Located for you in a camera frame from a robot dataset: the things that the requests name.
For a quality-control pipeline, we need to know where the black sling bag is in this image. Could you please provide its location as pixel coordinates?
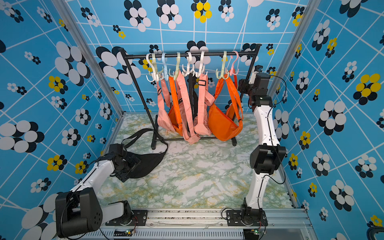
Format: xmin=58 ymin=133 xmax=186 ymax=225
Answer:
xmin=188 ymin=73 xmax=199 ymax=120
xmin=116 ymin=129 xmax=169 ymax=183

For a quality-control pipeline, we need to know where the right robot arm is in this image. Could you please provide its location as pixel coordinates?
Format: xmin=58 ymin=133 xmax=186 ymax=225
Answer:
xmin=239 ymin=72 xmax=286 ymax=226

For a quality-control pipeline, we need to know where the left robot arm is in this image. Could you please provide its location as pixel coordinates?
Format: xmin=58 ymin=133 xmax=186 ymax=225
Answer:
xmin=55 ymin=144 xmax=141 ymax=240

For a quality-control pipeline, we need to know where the orange sling bag right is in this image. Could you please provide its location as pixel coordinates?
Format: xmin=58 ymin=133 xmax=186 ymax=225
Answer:
xmin=226 ymin=88 xmax=244 ymax=122

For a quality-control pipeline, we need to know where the orange sling bag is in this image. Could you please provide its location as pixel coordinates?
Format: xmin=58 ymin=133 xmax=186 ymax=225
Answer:
xmin=208 ymin=77 xmax=243 ymax=142
xmin=226 ymin=88 xmax=244 ymax=122
xmin=168 ymin=77 xmax=183 ymax=136

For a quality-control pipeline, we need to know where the pink hook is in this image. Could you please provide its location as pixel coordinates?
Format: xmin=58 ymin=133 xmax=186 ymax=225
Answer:
xmin=229 ymin=51 xmax=240 ymax=76

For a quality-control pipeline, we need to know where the orange sling bag middle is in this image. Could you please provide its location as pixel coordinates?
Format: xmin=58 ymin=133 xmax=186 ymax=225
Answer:
xmin=208 ymin=77 xmax=243 ymax=142

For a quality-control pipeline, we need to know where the white hook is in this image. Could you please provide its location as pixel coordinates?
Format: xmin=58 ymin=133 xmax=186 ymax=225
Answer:
xmin=146 ymin=54 xmax=157 ymax=83
xmin=182 ymin=52 xmax=193 ymax=77
xmin=193 ymin=51 xmax=205 ymax=79

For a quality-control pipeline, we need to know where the orange sling bag left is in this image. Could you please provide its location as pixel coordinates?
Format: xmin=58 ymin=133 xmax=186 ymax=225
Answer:
xmin=168 ymin=77 xmax=183 ymax=136

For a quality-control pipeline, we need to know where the light blue hook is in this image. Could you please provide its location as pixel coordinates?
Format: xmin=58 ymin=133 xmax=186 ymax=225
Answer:
xmin=161 ymin=52 xmax=169 ymax=81

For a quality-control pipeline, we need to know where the black clothes rack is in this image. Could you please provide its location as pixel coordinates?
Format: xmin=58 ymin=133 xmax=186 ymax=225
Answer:
xmin=118 ymin=44 xmax=262 ymax=150

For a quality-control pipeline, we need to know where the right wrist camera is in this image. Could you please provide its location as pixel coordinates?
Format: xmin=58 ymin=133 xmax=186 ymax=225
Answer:
xmin=249 ymin=65 xmax=263 ymax=85

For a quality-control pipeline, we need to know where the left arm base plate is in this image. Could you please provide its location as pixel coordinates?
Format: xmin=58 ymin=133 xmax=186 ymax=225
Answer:
xmin=105 ymin=210 xmax=149 ymax=227

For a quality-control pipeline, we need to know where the pink sling bag long strap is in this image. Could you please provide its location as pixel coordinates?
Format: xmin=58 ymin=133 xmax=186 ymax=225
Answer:
xmin=175 ymin=70 xmax=201 ymax=145

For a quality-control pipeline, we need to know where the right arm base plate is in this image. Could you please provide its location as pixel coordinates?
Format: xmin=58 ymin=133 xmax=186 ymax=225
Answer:
xmin=224 ymin=209 xmax=268 ymax=228

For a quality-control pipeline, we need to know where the aluminium frame rail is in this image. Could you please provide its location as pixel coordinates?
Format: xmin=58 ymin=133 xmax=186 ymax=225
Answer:
xmin=72 ymin=209 xmax=317 ymax=240

